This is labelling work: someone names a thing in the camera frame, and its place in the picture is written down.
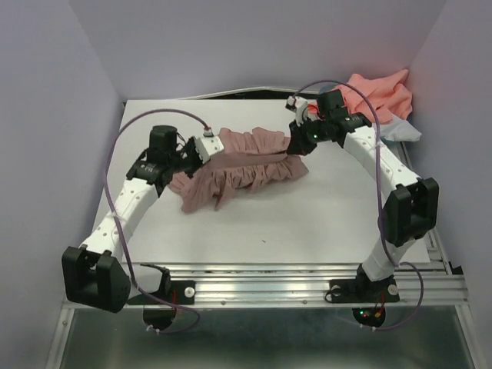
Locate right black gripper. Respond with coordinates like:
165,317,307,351
286,114,331,156

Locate dusty pink skirt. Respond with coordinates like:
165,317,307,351
168,127,308,214

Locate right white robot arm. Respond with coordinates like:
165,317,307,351
286,90,439,300

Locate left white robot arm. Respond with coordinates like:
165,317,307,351
61,125,224,313

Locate coral orange skirt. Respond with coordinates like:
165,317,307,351
332,69,413,125

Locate white light blue cloth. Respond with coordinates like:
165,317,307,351
381,115,422,142

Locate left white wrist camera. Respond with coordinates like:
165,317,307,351
195,136,224,163

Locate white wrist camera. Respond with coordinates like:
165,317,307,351
285,95,308,115
195,136,224,163

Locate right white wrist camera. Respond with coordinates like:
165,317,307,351
285,95,308,115

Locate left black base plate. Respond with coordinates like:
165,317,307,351
128,264,201,335

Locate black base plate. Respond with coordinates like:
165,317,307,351
128,264,201,335
324,277,400,330

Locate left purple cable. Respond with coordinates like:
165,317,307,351
103,109,214,334

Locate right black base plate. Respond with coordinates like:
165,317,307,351
324,277,400,330

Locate aluminium rail frame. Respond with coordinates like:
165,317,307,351
45,145,477,369

